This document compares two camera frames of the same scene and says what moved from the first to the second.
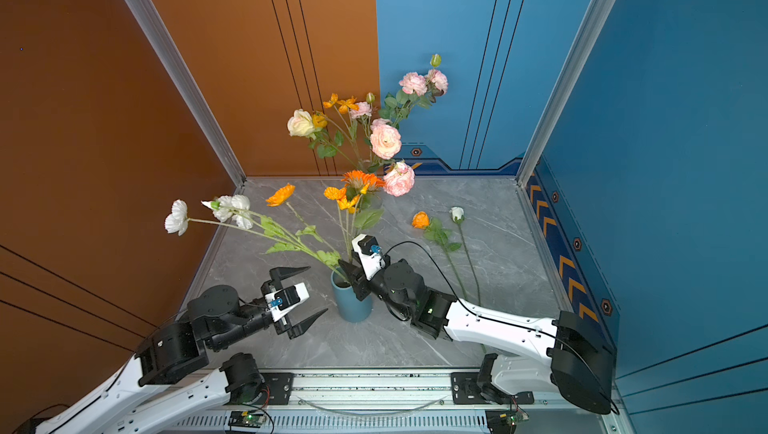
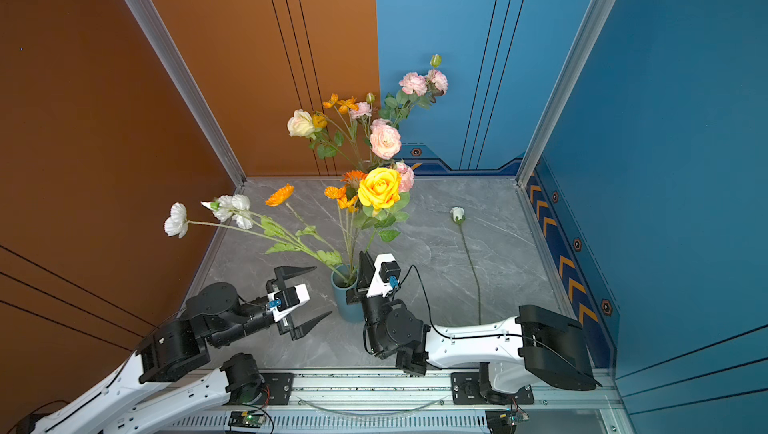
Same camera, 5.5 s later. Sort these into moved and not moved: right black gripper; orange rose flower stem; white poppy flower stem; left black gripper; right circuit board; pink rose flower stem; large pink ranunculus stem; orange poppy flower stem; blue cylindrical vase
Moved: large pink ranunculus stem; right black gripper; orange rose flower stem
Not moved: blue cylindrical vase; right circuit board; left black gripper; pink rose flower stem; white poppy flower stem; orange poppy flower stem
